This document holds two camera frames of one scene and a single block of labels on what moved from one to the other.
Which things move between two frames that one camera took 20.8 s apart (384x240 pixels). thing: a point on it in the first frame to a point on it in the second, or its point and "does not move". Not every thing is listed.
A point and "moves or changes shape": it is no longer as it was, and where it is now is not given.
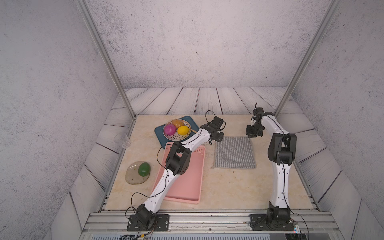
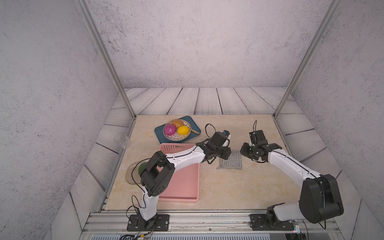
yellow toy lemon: x=183 y=130 does not move
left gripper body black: x=218 y=136 to x=222 y=152
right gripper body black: x=254 y=130 to x=249 y=151
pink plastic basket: x=186 y=187 does not move
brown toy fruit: x=178 y=123 does not move
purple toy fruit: x=169 y=129 does not move
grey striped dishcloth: x=234 y=152 moves or changes shape
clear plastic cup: x=122 y=139 does not move
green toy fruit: x=144 y=169 does not move
